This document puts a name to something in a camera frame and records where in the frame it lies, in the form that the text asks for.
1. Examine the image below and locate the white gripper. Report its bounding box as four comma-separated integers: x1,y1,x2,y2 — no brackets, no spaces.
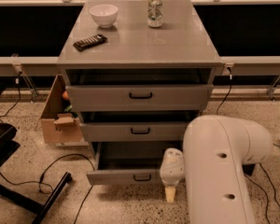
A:
160,148,185,203

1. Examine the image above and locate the grey bottom drawer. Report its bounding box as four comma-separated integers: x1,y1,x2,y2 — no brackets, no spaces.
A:
87,141,182,185

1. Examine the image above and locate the grey drawer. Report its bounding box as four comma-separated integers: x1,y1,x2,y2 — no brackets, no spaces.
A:
87,141,182,185
66,85,213,112
80,122,188,142

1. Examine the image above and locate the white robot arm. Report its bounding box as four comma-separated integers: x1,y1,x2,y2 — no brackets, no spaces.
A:
160,115,273,224

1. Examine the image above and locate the grey middle drawer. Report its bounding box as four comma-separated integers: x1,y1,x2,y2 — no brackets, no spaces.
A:
80,122,188,142

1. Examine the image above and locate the grey top drawer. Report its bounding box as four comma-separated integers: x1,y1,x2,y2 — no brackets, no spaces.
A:
66,85,213,112

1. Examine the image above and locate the grey drawer cabinet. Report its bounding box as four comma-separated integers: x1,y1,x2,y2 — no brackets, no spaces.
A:
57,0,223,167

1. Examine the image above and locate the black power adapter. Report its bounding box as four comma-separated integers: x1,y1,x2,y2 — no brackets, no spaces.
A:
243,164,255,175

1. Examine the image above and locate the cardboard box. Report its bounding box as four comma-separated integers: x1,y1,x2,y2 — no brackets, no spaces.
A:
40,75,82,145

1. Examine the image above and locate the orange fruit in box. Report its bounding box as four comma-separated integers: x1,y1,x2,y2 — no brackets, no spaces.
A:
62,91,69,101

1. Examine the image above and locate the dark snack bar packet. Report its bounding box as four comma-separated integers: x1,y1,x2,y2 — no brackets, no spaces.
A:
73,35,107,51

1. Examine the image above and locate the black chair base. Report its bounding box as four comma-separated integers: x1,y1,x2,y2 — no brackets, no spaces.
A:
0,91,74,224

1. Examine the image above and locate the white green soda can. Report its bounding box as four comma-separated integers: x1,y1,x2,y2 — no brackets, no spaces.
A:
147,0,162,28

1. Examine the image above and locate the white bowl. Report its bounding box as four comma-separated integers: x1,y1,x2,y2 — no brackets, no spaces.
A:
90,4,119,28

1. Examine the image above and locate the black looping cable right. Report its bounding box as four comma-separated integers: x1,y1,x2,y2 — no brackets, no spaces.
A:
244,142,280,224

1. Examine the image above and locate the black cable right wall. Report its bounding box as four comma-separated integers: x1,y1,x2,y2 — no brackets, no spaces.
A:
216,66,234,116

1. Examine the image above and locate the black cable wall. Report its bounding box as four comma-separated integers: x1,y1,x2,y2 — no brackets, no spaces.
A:
216,66,234,116
0,71,23,123

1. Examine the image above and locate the black cable left wall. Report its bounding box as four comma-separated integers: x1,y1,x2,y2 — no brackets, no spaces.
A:
0,71,23,123

